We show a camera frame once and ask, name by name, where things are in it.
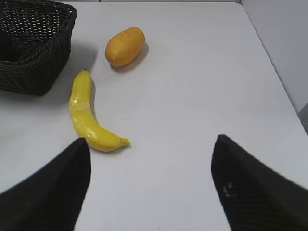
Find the yellow banana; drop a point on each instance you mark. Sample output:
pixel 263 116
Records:
pixel 83 120

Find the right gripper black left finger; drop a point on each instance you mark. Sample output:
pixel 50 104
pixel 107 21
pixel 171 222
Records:
pixel 51 199

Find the orange mango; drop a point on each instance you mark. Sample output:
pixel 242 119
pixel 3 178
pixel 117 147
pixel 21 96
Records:
pixel 124 47

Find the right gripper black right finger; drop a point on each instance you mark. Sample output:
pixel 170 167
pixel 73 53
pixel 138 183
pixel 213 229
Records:
pixel 253 196

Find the black wicker basket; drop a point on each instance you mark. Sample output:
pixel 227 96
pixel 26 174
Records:
pixel 35 44

